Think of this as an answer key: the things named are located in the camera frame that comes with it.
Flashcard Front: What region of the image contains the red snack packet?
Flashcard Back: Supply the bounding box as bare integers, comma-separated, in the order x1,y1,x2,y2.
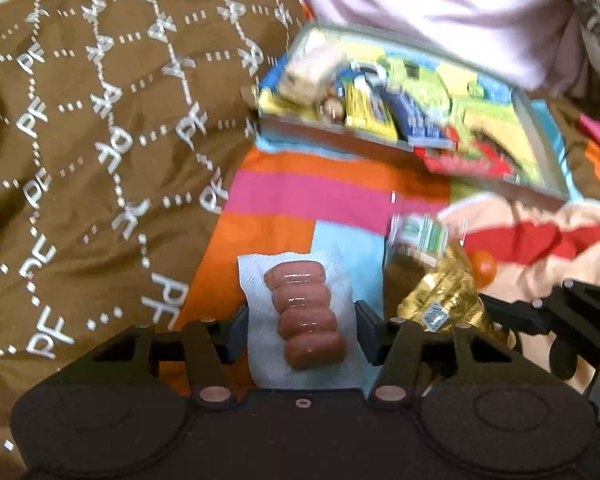
415,141,520,179

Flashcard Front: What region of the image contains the yellow snack packet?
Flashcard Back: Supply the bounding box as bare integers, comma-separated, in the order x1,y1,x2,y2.
342,77,399,139

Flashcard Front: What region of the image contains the green label biscuit packet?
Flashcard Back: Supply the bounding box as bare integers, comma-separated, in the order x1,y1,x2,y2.
385,213,451,267

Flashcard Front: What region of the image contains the clear sausage packet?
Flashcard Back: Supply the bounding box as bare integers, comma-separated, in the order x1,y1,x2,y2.
236,246,367,392

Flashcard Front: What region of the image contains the blue and white packet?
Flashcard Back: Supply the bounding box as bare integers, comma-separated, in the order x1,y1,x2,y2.
380,79,457,150

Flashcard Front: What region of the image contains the colourful cartoon blanket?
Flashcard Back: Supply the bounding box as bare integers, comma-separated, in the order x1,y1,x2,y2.
157,92,600,411

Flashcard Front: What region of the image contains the shallow grey cartoon-lined tray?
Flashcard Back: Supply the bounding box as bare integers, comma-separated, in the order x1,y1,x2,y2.
255,22,571,211

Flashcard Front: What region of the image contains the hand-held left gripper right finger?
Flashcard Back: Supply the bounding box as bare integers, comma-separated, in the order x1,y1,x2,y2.
355,300,513,404

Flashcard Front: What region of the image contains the puffed rice bar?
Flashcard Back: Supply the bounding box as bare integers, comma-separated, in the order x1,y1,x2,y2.
279,44,352,107

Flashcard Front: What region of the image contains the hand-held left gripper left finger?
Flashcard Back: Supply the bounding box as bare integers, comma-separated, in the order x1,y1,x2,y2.
87,305,251,407

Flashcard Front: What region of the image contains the orange tangerine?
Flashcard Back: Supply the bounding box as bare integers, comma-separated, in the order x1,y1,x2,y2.
467,251,499,287

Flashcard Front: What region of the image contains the clear brown snack packet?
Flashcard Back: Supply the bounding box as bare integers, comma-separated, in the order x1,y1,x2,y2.
320,95,347,124

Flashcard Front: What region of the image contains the gold foil snack packet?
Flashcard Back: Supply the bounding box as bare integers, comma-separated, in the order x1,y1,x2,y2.
395,246,511,342

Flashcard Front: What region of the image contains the pink sheet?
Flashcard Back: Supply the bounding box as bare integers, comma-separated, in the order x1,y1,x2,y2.
230,0,600,98

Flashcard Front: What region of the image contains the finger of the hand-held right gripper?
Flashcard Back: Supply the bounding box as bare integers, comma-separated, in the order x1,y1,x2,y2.
480,294,548,336

